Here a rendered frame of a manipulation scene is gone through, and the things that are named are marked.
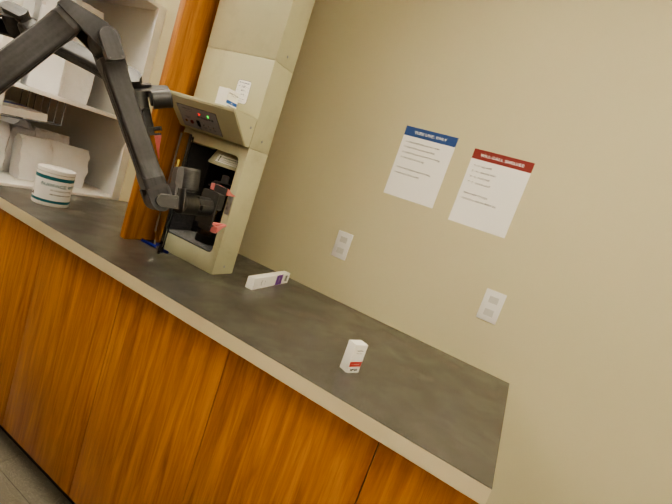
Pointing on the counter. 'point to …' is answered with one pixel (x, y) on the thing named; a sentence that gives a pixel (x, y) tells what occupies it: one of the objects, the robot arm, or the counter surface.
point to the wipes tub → (53, 186)
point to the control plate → (200, 119)
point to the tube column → (262, 28)
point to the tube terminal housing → (255, 158)
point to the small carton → (227, 97)
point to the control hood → (240, 127)
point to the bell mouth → (224, 160)
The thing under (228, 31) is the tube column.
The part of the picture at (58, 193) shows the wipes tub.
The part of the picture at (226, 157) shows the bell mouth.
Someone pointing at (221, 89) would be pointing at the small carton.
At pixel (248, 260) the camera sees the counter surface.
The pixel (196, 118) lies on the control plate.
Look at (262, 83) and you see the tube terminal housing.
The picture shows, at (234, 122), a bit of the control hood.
